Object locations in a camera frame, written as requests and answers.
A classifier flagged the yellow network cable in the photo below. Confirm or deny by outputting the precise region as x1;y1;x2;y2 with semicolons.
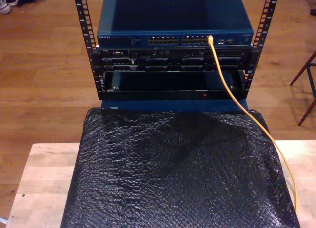
207;35;300;211

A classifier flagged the blue rack shelf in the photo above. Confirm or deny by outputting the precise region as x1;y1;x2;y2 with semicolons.
100;99;250;113

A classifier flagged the black empty rack chassis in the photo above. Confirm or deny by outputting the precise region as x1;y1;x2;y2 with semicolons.
98;70;249;100

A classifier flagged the black rack server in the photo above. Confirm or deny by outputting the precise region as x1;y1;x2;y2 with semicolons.
90;47;252;73

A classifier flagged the black textured mat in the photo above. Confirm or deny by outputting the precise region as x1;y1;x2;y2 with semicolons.
60;107;301;228

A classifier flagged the brown wooden chair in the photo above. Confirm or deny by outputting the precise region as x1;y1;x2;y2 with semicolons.
290;50;316;126

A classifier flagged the white sneaker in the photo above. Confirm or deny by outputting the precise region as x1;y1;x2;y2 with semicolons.
0;0;12;15

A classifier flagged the blue network switch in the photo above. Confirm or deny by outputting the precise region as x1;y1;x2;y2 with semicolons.
97;0;255;50

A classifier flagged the black perforated rack post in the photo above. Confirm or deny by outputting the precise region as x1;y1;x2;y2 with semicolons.
72;0;104;100
243;0;281;90

